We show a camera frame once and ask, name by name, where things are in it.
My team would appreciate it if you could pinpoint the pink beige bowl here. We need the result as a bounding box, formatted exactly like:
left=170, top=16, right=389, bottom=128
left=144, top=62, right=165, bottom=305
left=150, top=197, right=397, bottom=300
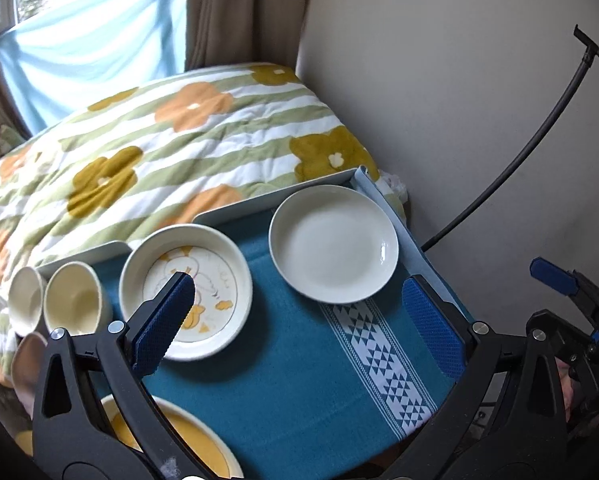
left=12, top=332, right=47, bottom=417

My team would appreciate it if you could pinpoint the cream ceramic bowl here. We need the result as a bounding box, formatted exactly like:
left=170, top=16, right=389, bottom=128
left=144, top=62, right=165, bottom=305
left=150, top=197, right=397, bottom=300
left=42, top=261, right=113, bottom=336

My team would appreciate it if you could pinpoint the yellow rimmed plate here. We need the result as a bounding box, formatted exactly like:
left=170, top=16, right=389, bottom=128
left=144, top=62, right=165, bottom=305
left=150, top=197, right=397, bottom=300
left=101, top=394, right=244, bottom=479

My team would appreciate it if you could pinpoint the white ceramic bowl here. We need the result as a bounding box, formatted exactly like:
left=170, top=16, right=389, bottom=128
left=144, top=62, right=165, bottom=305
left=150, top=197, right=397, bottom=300
left=8, top=266, right=46, bottom=337

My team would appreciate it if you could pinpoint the white plain shallow plate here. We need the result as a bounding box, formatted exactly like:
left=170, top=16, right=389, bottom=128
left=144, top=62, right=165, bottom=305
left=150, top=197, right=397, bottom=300
left=268, top=184, right=399, bottom=304

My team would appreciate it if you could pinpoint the white duck pattern plate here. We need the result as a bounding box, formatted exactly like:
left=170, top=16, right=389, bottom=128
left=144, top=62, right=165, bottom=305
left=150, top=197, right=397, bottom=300
left=118, top=224, right=253, bottom=362

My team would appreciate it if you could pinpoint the teal patterned table cloth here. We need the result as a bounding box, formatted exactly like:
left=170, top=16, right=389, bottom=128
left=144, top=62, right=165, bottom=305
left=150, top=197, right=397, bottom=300
left=91, top=207, right=477, bottom=478

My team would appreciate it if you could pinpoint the white tray table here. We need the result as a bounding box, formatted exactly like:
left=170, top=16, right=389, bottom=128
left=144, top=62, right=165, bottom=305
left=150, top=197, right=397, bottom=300
left=36, top=164, right=477, bottom=321

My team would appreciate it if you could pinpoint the floral striped quilt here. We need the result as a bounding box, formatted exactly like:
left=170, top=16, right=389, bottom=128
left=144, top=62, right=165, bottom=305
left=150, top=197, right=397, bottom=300
left=0, top=63, right=406, bottom=386

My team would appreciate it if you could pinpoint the light blue sheer curtain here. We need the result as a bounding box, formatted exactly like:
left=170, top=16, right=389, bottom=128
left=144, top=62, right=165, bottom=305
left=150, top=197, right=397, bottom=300
left=0, top=0, right=187, bottom=133

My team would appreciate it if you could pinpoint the brown curtain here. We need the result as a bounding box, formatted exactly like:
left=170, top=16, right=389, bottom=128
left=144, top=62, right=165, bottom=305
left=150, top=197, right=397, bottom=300
left=0, top=0, right=311, bottom=162

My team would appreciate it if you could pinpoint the black cable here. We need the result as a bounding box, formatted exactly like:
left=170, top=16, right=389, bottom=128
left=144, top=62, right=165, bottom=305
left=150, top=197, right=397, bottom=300
left=421, top=24, right=599, bottom=254

